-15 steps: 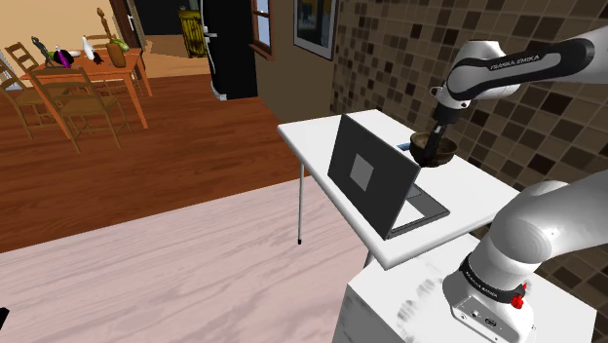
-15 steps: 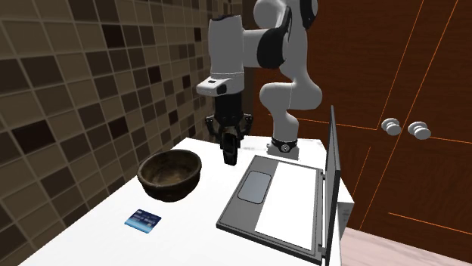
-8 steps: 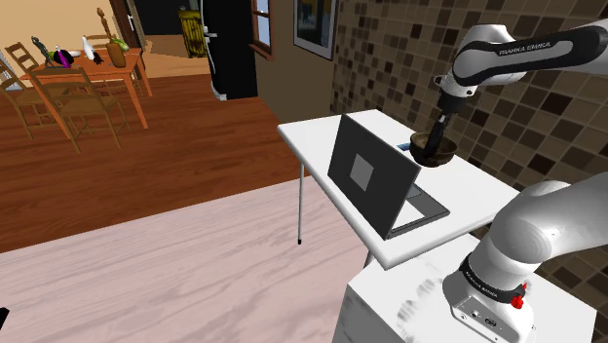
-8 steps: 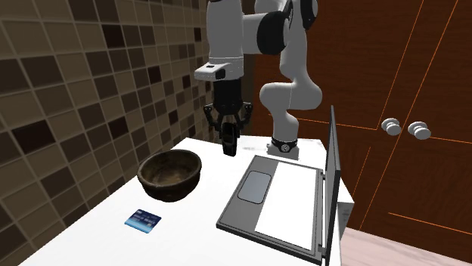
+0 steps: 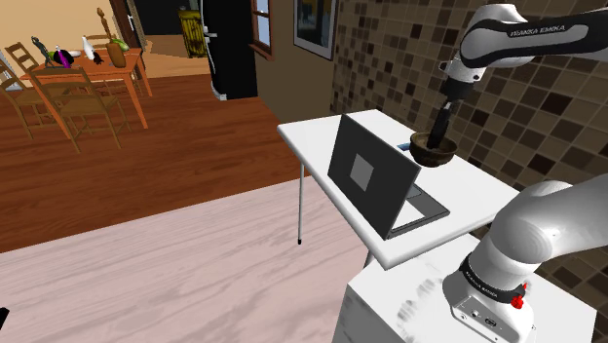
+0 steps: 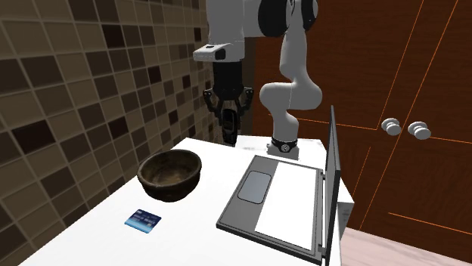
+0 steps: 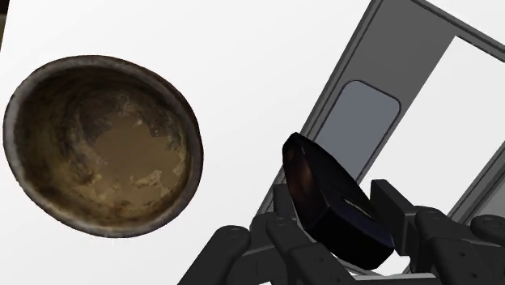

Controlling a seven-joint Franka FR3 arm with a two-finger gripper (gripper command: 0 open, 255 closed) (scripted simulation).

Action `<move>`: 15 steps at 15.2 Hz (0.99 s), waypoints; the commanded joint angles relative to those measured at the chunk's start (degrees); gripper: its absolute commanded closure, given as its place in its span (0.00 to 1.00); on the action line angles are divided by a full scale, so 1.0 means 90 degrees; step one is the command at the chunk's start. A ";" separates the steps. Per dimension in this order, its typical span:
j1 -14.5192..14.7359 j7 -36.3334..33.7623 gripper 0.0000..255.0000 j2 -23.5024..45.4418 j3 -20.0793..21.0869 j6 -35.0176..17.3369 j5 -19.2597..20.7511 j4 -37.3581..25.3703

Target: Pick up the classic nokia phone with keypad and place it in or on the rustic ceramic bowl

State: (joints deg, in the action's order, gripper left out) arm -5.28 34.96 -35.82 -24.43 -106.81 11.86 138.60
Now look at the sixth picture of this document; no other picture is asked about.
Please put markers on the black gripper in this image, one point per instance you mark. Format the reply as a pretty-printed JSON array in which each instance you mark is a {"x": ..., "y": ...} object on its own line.
[{"x": 228, "y": 79}]

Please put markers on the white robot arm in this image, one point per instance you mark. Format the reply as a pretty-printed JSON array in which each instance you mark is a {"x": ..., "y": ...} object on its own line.
[{"x": 295, "y": 97}]

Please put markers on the dark brown wooden bowl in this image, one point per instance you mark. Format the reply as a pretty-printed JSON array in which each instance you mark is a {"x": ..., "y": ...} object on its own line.
[{"x": 169, "y": 176}]

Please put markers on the grey open laptop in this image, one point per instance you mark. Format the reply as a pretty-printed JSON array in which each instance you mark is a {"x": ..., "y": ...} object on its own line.
[{"x": 284, "y": 200}]

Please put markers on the brown wooden double door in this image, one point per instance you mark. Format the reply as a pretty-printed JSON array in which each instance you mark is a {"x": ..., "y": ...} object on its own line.
[{"x": 368, "y": 66}]

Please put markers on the blue card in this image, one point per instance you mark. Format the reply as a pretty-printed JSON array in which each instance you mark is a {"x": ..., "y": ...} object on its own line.
[{"x": 143, "y": 221}]

